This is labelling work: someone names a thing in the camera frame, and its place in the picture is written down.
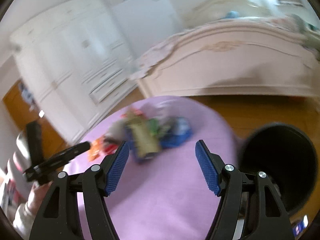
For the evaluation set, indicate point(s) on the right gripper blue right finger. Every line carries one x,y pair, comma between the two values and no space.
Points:
211,166

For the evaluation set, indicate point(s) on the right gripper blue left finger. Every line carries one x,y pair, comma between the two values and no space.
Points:
113,166

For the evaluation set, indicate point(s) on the black trash bin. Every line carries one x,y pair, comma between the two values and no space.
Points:
287,156

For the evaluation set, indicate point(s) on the left hand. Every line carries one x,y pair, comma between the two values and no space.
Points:
36,196

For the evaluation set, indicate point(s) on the orange snack bag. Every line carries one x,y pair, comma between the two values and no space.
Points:
97,149

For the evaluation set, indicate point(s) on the tan cardboard box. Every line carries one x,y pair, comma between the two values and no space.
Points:
143,144

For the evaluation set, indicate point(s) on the round purple mat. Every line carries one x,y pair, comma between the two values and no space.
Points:
168,197

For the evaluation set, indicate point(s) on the blue plastic wrapper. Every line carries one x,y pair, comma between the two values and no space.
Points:
177,131

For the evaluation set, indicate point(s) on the smartphone with lit screen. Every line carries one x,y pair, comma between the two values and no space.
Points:
299,226

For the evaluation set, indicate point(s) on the white wardrobe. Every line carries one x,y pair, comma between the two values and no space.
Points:
76,57

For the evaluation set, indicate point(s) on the cream ornate bed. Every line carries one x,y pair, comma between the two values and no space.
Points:
233,47

